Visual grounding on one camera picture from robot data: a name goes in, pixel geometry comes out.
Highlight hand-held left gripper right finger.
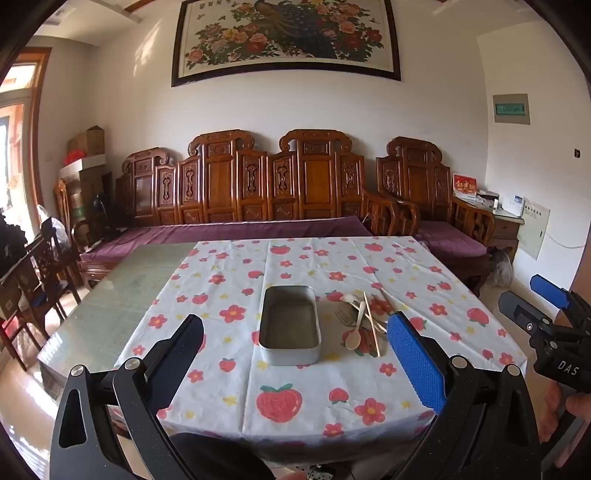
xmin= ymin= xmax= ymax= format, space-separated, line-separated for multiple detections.
xmin=387 ymin=311 xmax=541 ymax=480

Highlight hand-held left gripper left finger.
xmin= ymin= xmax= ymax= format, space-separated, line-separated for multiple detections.
xmin=51 ymin=314 xmax=206 ymax=480

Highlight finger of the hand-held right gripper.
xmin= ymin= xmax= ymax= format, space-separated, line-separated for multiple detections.
xmin=530 ymin=274 xmax=591 ymax=325
xmin=498 ymin=290 xmax=556 ymax=336

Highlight beige wooden chopstick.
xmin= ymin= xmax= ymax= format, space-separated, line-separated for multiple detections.
xmin=362 ymin=291 xmax=380 ymax=358
xmin=365 ymin=292 xmax=382 ymax=358

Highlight beige spoon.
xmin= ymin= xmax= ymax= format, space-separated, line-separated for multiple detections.
xmin=344 ymin=307 xmax=365 ymax=350

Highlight rectangular metal tray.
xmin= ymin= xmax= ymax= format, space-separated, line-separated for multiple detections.
xmin=257 ymin=285 xmax=322 ymax=367

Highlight person's right hand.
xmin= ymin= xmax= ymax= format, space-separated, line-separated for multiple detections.
xmin=539 ymin=383 xmax=591 ymax=445

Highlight grey furry bundle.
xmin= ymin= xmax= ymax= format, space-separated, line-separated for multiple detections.
xmin=486 ymin=247 xmax=515 ymax=290

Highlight strawberry flower print tablecloth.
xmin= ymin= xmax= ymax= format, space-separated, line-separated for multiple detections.
xmin=115 ymin=236 xmax=528 ymax=452

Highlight wooden side cabinet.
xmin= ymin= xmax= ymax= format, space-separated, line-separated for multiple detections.
xmin=488 ymin=207 xmax=526 ymax=265

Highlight red gold card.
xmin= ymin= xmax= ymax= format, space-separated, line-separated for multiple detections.
xmin=452 ymin=174 xmax=477 ymax=200

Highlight dark wooden dining chair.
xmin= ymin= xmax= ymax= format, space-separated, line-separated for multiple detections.
xmin=0 ymin=226 xmax=81 ymax=372

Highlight carved wooden sofa bench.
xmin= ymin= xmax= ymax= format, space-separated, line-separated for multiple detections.
xmin=115 ymin=129 xmax=399 ymax=232

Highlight carved wooden armchair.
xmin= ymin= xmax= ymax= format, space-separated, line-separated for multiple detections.
xmin=375 ymin=136 xmax=496 ymax=297

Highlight clear plastic bag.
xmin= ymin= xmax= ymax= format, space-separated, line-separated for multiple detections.
xmin=36 ymin=204 xmax=71 ymax=243

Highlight grey box with green window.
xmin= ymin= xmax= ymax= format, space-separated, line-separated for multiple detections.
xmin=492 ymin=93 xmax=530 ymax=125

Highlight white flat box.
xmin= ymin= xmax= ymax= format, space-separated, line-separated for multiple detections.
xmin=58 ymin=154 xmax=108 ymax=180

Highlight brown cardboard box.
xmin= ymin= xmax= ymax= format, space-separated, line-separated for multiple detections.
xmin=67 ymin=126 xmax=106 ymax=158

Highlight framed peacock flower painting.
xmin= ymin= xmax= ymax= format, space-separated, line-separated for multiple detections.
xmin=171 ymin=0 xmax=402 ymax=88

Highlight white wall panel door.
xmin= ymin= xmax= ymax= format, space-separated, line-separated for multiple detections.
xmin=516 ymin=198 xmax=551 ymax=260

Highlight wooden door frame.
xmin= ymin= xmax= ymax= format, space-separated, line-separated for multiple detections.
xmin=0 ymin=46 xmax=53 ymax=241

